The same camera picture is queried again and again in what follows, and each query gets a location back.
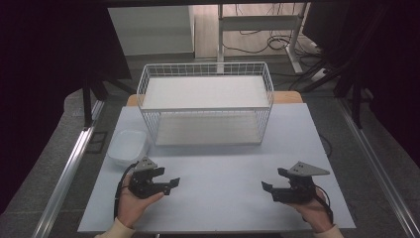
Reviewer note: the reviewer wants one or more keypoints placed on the white power strip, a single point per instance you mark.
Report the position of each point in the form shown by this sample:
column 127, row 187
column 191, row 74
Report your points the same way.
column 319, row 74

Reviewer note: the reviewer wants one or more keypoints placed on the white desk frame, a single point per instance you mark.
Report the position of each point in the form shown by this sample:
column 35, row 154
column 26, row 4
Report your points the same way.
column 259, row 23

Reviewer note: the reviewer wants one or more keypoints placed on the dark curtain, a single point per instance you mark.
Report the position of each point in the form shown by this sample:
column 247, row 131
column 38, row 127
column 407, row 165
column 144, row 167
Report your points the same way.
column 389, row 66
column 49, row 66

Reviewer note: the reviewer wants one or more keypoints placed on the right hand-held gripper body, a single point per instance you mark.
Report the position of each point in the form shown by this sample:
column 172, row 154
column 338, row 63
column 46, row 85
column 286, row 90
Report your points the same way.
column 298, row 190

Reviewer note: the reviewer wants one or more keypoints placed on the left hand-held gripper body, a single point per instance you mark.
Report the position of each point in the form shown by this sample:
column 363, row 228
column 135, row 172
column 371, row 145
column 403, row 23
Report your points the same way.
column 142, row 185

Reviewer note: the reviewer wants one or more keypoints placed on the person's right hand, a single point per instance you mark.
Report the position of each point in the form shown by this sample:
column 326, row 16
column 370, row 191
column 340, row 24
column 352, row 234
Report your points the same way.
column 312, row 211

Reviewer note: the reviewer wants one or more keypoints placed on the white rectangular dish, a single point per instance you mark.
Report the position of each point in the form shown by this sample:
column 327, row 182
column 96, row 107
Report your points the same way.
column 127, row 147

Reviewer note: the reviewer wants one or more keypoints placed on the white cabinet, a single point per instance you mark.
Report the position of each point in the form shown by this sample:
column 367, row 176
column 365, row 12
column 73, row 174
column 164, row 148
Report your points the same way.
column 152, row 29

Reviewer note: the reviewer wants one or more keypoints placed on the person's left hand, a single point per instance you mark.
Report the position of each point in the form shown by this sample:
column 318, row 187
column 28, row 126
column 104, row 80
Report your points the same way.
column 132, row 206

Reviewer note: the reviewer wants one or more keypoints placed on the aluminium rail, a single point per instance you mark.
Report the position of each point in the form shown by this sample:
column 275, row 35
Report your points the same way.
column 379, row 172
column 66, row 178

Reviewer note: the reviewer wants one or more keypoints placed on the black stand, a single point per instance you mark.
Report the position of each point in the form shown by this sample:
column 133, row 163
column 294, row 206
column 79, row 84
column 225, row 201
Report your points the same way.
column 356, row 102
column 87, row 102

